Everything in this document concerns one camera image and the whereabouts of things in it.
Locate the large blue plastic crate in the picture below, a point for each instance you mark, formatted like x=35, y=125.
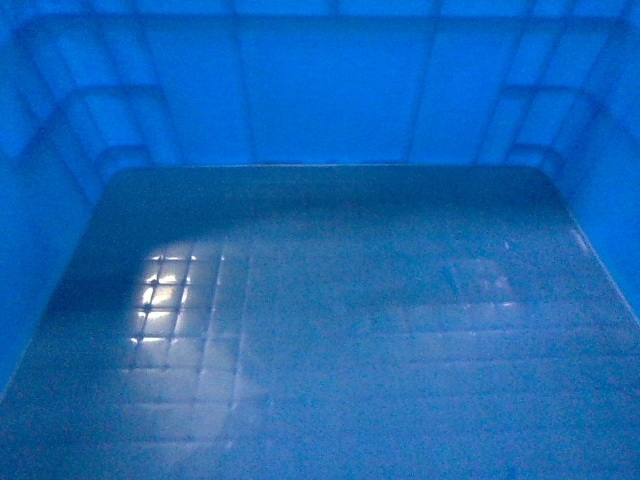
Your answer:
x=319, y=239

